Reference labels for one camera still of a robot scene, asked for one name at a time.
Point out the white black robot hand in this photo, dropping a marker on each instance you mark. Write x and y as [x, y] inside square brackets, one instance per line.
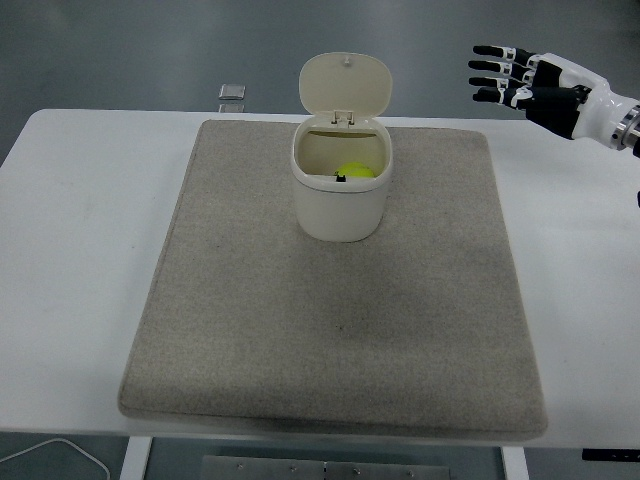
[592, 107]

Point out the yellow-green tennis ball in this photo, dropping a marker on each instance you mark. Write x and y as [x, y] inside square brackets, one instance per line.
[356, 170]

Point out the cream bin with hinged lid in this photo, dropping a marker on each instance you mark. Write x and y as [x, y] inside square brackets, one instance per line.
[340, 205]

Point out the beige fabric mat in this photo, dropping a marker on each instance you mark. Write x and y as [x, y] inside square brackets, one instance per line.
[320, 320]

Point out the black bar under table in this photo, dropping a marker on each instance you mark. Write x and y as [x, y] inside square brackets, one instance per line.
[612, 454]

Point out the silver floor socket plate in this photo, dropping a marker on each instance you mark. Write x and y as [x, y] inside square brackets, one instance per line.
[232, 91]
[231, 107]

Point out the white table leg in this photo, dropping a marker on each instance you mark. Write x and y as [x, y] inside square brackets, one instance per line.
[515, 462]
[135, 457]

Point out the grey metal plate with screws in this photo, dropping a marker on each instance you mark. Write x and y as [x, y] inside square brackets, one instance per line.
[300, 470]

